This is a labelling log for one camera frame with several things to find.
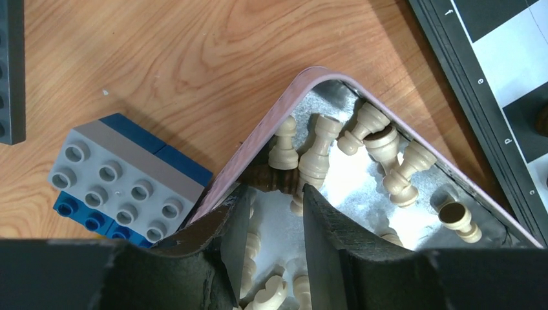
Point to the pink tin box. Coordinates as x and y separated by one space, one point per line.
344 206

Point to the blue lego brick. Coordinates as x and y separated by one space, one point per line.
162 149

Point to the white chess pawn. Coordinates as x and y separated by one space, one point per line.
283 155

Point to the dark brown chess piece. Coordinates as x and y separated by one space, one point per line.
267 179

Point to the cream white chess piece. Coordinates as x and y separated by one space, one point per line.
369 120

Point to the folding chess board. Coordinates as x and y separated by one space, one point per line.
494 55

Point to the grey lego baseplate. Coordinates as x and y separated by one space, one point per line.
13 118

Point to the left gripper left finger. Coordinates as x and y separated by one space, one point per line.
199 267

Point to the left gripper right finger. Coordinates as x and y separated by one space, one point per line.
352 268

